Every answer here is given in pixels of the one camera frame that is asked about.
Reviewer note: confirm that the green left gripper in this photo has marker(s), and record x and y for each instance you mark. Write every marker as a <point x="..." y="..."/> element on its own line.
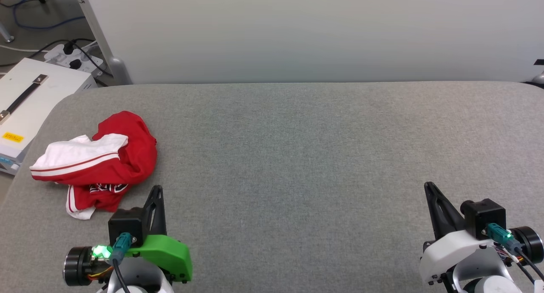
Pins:
<point x="170" y="252"/>

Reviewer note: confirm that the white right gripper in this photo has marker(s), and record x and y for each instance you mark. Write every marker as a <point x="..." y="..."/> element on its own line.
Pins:
<point x="446" y="254"/>

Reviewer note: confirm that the red and white basketball jersey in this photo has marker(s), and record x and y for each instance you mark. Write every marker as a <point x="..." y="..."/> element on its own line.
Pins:
<point x="131" y="157"/>

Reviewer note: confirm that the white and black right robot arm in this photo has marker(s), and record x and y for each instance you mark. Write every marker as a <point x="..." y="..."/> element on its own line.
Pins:
<point x="529" y="244"/>

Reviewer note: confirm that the grey fabric sofa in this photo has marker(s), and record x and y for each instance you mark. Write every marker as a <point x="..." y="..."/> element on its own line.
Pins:
<point x="297" y="165"/>

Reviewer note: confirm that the grey metal furniture leg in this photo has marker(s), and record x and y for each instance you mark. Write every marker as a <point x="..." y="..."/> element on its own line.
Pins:
<point x="539" y="78"/>

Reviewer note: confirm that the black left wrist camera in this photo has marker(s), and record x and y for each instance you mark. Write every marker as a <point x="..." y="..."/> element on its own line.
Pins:
<point x="125" y="225"/>

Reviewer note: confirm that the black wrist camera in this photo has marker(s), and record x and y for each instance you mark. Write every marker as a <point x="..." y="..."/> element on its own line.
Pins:
<point x="125" y="225"/>
<point x="484" y="216"/>

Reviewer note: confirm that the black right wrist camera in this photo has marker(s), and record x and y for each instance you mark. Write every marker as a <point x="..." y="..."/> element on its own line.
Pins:
<point x="484" y="216"/>

